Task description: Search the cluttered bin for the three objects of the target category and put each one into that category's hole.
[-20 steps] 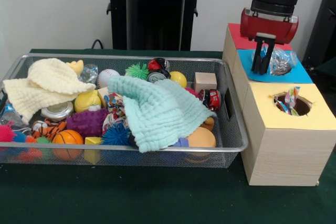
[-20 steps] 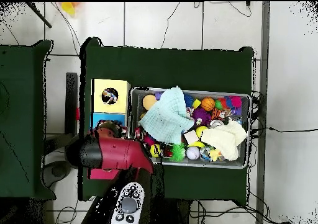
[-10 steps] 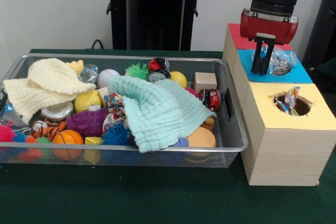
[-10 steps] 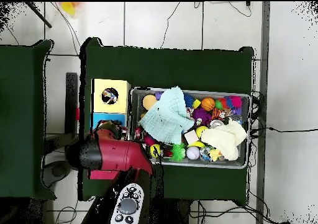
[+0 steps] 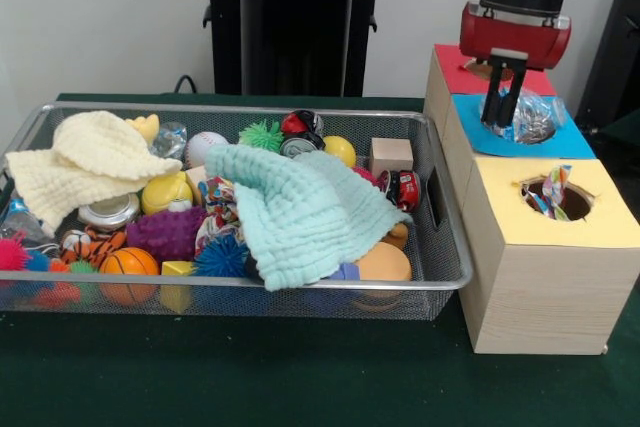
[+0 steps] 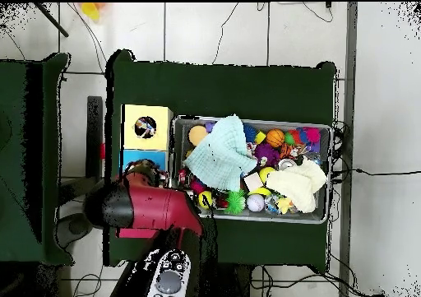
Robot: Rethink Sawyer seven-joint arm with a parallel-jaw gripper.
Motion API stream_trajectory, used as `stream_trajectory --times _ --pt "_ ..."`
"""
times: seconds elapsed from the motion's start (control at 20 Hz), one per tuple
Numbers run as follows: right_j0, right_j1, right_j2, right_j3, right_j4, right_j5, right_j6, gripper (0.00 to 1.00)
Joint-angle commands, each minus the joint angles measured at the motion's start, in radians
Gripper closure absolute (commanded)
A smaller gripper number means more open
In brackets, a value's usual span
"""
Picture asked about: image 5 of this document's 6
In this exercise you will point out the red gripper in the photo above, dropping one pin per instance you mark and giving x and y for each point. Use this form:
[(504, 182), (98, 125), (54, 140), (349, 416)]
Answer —
[(515, 39)]

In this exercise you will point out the clear plastic packet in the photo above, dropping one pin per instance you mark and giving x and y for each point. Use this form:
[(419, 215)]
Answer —
[(538, 117)]

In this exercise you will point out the colourful polka dot cloth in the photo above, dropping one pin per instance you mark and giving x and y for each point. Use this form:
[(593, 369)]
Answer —
[(553, 192)]

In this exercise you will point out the mint green cloth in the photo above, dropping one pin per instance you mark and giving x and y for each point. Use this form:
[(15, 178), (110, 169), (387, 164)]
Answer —
[(300, 212)]

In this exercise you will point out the shallow clear mesh bin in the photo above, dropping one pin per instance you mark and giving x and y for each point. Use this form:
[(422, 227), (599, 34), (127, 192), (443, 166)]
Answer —
[(442, 247)]

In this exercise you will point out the wooden box with three holes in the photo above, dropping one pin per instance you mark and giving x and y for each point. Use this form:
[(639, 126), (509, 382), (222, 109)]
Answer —
[(540, 287)]

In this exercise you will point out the black chair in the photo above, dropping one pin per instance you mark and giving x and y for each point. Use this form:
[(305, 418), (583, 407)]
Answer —
[(615, 47)]

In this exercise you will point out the small wooden cube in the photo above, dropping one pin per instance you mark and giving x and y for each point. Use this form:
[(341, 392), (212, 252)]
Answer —
[(390, 157)]

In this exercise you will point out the yellow ball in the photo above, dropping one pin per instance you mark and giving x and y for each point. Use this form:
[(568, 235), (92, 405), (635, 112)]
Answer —
[(340, 152), (165, 192)]

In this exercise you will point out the peach orange ball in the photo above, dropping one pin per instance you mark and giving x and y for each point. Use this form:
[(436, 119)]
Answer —
[(382, 263)]

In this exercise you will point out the green spiky ball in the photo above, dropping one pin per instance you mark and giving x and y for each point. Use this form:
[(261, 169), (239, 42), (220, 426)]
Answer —
[(262, 135)]

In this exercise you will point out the white toy baseball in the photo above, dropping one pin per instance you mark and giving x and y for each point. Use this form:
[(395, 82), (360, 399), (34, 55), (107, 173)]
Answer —
[(205, 147)]

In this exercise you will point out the orange toy basketball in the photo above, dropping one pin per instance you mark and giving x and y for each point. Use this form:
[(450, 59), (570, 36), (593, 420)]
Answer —
[(128, 265)]

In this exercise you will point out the cream yellow cloth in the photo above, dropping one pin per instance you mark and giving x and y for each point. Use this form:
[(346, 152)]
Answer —
[(90, 162)]

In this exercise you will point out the pink spiky ball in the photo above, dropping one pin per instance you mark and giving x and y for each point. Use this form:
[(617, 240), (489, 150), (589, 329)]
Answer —
[(12, 253)]

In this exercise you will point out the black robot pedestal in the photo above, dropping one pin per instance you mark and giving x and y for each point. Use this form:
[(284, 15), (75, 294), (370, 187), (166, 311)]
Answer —
[(290, 27)]

